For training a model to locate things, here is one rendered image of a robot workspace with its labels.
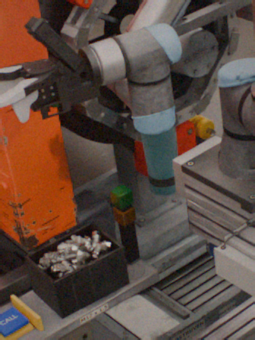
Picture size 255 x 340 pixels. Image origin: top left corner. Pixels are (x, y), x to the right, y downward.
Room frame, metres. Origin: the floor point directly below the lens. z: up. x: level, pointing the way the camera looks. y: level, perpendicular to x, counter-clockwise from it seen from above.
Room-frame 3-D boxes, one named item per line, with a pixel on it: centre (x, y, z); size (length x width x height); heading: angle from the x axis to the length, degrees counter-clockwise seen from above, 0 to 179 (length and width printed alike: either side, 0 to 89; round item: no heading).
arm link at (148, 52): (1.53, -0.06, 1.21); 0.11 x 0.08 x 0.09; 110
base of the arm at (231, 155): (1.74, -0.26, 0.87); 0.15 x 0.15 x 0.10
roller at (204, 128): (2.51, -0.17, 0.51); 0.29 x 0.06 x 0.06; 34
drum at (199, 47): (2.30, -0.17, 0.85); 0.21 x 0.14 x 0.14; 34
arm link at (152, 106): (1.54, -0.05, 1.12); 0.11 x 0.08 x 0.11; 20
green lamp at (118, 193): (1.95, 0.03, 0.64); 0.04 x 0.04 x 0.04; 34
